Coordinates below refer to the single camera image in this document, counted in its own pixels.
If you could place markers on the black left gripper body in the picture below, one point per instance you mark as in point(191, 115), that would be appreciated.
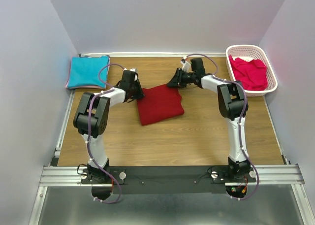
point(137, 92)

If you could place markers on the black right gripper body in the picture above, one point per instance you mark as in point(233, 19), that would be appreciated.
point(184, 78)

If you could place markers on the dark red t-shirt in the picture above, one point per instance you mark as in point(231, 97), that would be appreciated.
point(159, 103)

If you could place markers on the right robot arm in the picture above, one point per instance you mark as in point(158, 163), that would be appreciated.
point(233, 105)

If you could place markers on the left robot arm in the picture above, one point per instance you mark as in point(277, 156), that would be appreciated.
point(91, 121)

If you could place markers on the folded cyan t-shirt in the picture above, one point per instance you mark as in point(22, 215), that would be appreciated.
point(88, 65)

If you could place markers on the pink plastic laundry basket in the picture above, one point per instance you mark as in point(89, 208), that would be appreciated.
point(248, 53)

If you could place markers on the magenta t-shirt in basket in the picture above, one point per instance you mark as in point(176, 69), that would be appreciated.
point(252, 74)

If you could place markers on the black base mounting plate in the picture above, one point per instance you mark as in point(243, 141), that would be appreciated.
point(164, 179)

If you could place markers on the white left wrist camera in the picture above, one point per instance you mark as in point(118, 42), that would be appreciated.
point(136, 73)

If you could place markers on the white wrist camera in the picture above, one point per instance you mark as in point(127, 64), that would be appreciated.
point(186, 66)
point(136, 73)

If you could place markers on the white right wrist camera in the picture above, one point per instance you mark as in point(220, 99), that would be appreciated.
point(186, 66)

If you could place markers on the aluminium table edge rail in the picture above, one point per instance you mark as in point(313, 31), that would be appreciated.
point(136, 54)

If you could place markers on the front aluminium rail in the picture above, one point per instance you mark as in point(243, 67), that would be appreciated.
point(54, 176)

